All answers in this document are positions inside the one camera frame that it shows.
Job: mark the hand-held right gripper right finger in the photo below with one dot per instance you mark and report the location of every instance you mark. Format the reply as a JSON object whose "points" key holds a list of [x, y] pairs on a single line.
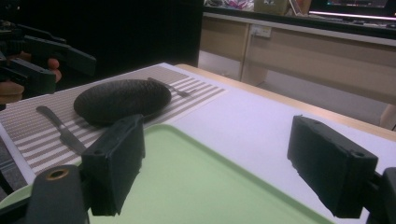
{"points": [[333, 168]]}

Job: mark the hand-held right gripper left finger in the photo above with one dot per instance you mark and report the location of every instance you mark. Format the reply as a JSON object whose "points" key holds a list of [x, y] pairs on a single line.
{"points": [[113, 165]]}

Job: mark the metal table knife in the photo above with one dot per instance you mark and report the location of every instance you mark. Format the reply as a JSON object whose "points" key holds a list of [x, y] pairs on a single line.
{"points": [[67, 137]]}

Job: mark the dark textured oval plate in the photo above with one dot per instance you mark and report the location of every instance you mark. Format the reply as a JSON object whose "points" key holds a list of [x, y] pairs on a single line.
{"points": [[121, 99]]}

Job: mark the striped placemat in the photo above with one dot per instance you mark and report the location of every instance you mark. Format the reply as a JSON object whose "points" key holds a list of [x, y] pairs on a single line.
{"points": [[37, 146]]}

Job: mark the light green tray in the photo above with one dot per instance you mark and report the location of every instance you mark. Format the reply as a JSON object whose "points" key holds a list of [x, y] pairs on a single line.
{"points": [[186, 186]]}

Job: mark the wooden counter cabinet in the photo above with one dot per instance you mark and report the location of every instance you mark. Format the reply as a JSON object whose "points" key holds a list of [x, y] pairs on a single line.
{"points": [[311, 59]]}

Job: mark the computer monitor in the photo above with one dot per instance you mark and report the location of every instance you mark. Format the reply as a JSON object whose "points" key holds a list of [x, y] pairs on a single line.
{"points": [[355, 6]]}

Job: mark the white wall socket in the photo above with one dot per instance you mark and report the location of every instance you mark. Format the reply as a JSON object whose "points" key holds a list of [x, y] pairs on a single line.
{"points": [[261, 31]]}

